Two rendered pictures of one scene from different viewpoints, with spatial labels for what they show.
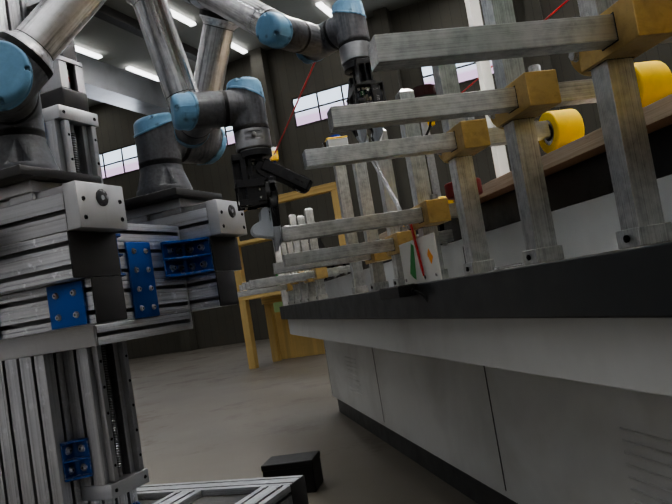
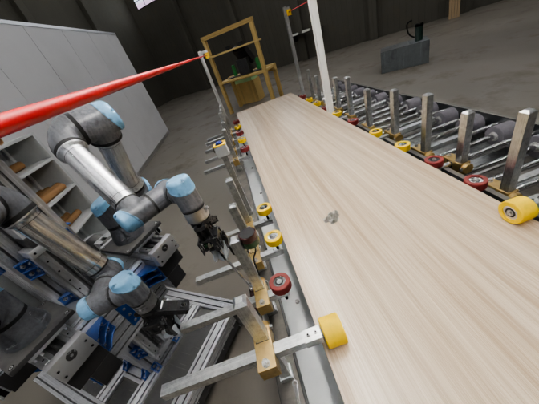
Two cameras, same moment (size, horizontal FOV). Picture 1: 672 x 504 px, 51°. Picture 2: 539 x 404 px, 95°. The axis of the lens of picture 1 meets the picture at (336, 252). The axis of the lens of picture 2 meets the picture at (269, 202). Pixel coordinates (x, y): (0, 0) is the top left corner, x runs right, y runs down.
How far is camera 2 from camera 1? 143 cm
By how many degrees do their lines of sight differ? 38
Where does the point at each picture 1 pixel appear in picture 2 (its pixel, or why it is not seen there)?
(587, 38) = not seen: outside the picture
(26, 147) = (13, 336)
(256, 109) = (135, 299)
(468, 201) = not seen: hidden behind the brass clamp
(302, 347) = (250, 98)
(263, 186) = (160, 325)
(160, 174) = (119, 236)
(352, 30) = (185, 208)
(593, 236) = not seen: hidden behind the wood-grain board
